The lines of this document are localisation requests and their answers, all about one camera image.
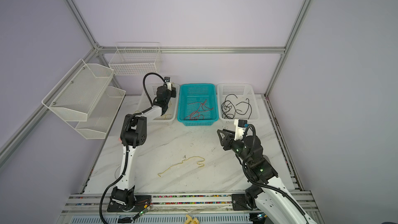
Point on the aluminium front rail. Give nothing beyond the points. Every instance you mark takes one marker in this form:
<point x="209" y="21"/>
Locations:
<point x="168" y="203"/>

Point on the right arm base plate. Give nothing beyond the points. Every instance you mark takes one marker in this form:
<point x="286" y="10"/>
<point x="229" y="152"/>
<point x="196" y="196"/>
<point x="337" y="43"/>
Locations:
<point x="242" y="202"/>

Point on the white two-tier mesh shelf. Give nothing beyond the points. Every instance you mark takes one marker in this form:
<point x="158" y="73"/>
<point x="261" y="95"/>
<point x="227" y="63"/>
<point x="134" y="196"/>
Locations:
<point x="86" y="100"/>

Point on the right white plastic basket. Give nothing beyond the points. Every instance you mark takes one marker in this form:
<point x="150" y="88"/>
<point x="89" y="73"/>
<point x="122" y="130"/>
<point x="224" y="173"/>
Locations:
<point x="236" y="101"/>

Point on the white plastic basket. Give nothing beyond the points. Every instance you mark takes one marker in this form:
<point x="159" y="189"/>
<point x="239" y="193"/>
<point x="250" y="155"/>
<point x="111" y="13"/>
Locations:
<point x="236" y="101"/>
<point x="169" y="117"/>

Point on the yellow object at front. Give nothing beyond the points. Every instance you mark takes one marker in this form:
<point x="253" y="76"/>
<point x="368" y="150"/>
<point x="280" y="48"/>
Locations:
<point x="191" y="220"/>

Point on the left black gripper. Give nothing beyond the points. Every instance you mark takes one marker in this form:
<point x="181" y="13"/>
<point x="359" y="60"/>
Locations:
<point x="173" y="92"/>

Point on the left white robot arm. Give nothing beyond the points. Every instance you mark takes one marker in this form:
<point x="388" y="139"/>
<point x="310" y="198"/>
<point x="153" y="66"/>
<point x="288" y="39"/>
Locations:
<point x="134" y="134"/>

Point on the left white plastic basket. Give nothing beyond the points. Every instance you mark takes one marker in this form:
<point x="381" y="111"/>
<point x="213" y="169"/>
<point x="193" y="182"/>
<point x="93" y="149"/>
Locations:
<point x="169" y="117"/>

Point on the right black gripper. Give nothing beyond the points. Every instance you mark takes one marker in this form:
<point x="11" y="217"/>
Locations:
<point x="228" y="139"/>

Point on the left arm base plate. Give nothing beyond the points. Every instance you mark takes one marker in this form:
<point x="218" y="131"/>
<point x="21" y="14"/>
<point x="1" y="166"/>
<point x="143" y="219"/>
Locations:
<point x="139" y="203"/>

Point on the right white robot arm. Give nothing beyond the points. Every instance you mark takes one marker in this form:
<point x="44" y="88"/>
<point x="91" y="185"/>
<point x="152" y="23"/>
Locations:
<point x="267" y="192"/>

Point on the white wire wall basket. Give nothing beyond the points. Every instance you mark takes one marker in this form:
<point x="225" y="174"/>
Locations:
<point x="136" y="58"/>

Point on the teal plastic basket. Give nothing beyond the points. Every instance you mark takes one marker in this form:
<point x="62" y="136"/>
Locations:
<point x="197" y="105"/>

